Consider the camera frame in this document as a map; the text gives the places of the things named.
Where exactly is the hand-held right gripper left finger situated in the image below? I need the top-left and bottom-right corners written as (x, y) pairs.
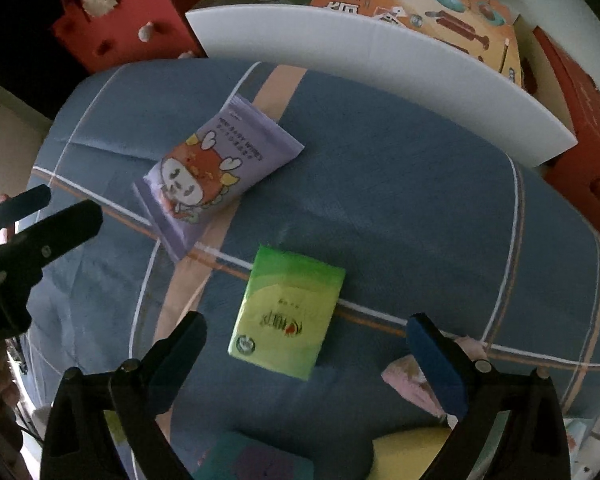
top-left (40, 310), bottom-right (208, 480)

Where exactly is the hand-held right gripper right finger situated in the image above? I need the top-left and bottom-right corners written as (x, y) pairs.
top-left (406, 312), bottom-right (572, 480)

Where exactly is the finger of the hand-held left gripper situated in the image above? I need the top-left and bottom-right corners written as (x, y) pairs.
top-left (2, 200), bottom-right (104, 306)
top-left (0, 184), bottom-right (52, 248)

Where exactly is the green tissue packet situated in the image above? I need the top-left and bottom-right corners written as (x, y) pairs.
top-left (227, 244), bottom-right (346, 382)

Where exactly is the person's left hand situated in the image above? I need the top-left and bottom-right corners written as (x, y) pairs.
top-left (0, 342), bottom-right (22, 411)

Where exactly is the pink fluffy cloth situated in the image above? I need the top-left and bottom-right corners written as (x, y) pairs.
top-left (381, 337), bottom-right (486, 418)

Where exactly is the yellow sponge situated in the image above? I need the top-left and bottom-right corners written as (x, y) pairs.
top-left (370, 425), bottom-right (456, 480)

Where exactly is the teal printed box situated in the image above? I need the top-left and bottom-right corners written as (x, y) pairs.
top-left (192, 432), bottom-right (315, 480)

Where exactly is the blue plaid bedspread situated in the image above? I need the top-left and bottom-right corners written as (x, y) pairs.
top-left (20, 57), bottom-right (600, 480)

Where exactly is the purple wipes packet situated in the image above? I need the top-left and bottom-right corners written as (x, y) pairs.
top-left (132, 94), bottom-right (305, 262)

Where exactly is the white printed card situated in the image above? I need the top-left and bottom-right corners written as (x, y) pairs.
top-left (562, 417), bottom-right (600, 480)

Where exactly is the red cardboard box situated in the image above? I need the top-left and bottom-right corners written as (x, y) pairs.
top-left (530, 27), bottom-right (600, 248)

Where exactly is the white foam board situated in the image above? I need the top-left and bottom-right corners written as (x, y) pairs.
top-left (185, 4), bottom-right (579, 168)

